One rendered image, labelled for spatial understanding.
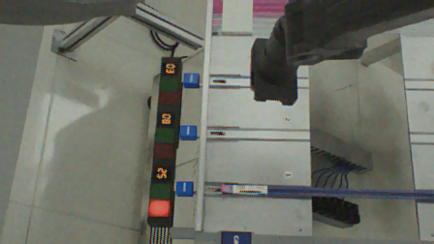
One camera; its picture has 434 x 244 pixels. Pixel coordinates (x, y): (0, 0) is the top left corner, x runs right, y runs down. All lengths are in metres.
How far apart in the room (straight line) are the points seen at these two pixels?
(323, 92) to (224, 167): 0.58
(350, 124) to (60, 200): 0.82
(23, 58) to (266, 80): 0.44
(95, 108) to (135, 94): 0.17
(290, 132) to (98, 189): 0.83
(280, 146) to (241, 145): 0.07
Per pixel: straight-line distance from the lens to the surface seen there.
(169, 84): 1.21
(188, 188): 1.10
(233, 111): 1.16
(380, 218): 1.69
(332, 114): 1.64
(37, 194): 1.75
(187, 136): 1.14
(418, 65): 1.26
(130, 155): 1.93
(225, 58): 1.22
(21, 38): 1.14
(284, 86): 0.92
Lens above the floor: 1.54
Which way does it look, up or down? 45 degrees down
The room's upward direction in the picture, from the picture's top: 67 degrees clockwise
